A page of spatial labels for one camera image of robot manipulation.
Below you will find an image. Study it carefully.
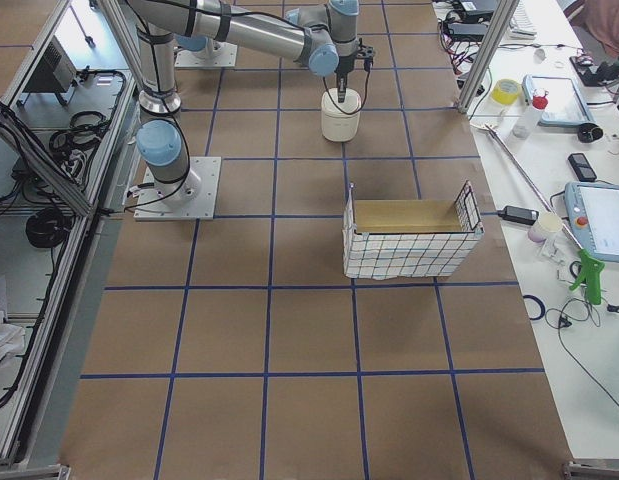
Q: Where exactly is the clear bottle red cap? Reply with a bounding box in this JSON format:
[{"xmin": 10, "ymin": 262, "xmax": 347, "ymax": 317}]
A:
[{"xmin": 512, "ymin": 89, "xmax": 548, "ymax": 139}]

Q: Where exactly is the wire grid wooden box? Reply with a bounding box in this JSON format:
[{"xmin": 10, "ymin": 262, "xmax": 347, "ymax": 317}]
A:
[{"xmin": 342, "ymin": 182, "xmax": 484, "ymax": 280}]

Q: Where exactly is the blue tape roll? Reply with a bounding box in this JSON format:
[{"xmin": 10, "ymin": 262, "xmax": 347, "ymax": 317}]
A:
[{"xmin": 523, "ymin": 294, "xmax": 546, "ymax": 321}]

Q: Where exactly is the white trash can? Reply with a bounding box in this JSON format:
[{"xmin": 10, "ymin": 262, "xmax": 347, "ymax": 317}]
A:
[{"xmin": 321, "ymin": 88, "xmax": 362, "ymax": 142}]

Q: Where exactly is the green handled grabber tool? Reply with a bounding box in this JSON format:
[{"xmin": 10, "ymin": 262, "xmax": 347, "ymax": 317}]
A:
[{"xmin": 477, "ymin": 124, "xmax": 605, "ymax": 305}]

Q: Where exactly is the yellow tape roll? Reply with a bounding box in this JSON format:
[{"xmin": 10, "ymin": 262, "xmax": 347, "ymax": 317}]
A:
[{"xmin": 490, "ymin": 79, "xmax": 521, "ymax": 106}]

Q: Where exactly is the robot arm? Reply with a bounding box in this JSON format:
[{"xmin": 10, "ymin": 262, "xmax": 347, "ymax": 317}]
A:
[{"xmin": 128, "ymin": 1, "xmax": 375, "ymax": 123}]

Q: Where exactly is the black power adapter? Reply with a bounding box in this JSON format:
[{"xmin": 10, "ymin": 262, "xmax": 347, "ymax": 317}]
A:
[{"xmin": 443, "ymin": 22, "xmax": 489, "ymax": 42}]

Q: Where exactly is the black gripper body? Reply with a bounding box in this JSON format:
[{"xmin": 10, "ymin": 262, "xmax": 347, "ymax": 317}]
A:
[{"xmin": 335, "ymin": 47, "xmax": 375, "ymax": 90}]

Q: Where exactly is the blue teach pendant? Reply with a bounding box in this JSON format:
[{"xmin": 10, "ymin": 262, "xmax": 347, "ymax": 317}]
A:
[
  {"xmin": 564, "ymin": 182, "xmax": 619, "ymax": 263},
  {"xmin": 522, "ymin": 75, "xmax": 594, "ymax": 127}
]

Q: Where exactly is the aluminium frame post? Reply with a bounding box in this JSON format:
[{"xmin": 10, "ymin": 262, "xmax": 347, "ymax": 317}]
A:
[{"xmin": 456, "ymin": 0, "xmax": 519, "ymax": 113}]

